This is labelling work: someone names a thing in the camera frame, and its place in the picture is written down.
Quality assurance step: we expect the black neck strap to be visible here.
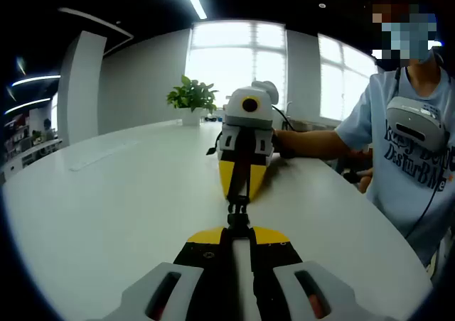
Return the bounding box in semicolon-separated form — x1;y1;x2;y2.
393;66;402;100

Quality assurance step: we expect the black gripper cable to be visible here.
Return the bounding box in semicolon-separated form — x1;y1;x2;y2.
271;104;296;132

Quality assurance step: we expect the background ceiling light strip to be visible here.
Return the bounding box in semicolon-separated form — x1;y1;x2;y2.
4;97;53;116
11;74;62;88

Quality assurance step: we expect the person in light blue shirt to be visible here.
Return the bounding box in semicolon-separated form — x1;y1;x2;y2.
335;65;455;266

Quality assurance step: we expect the large bright window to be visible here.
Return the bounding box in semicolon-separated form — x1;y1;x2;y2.
183;20;288;111
317;33;380;122

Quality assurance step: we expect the small black dangling strap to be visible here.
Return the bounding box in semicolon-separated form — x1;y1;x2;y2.
206;131;223;156

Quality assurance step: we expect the grey chest-worn device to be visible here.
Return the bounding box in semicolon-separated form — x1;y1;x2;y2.
386;96;450;156

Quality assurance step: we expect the white cabinet counter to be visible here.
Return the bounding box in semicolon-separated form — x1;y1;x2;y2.
2;137;64;180

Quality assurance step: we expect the green potted plant white pot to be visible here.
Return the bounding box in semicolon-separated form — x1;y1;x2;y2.
166;74;219;127

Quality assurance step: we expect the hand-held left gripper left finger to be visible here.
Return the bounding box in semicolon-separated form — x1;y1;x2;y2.
102;225;233;321

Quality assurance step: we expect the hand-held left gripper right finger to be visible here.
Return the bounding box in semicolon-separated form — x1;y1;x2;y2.
248;225;370;321

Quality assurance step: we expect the black plastic buckle part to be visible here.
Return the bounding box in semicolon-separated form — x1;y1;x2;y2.
226;212;252;239
228;194;250;214

